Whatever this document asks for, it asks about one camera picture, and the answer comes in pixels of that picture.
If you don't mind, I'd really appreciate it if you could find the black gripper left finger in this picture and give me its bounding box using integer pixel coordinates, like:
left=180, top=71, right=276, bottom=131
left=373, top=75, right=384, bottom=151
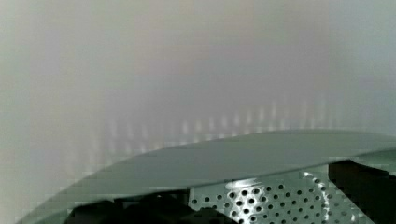
left=64, top=189, right=237, bottom=224

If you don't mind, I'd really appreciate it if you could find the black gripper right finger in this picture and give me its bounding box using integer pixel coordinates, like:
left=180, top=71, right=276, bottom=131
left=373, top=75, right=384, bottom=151
left=328, top=160, right=396, bottom=224

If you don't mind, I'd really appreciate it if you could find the green plastic strainer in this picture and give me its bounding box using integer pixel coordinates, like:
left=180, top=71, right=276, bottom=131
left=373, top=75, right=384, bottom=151
left=17, top=130, right=395, bottom=224

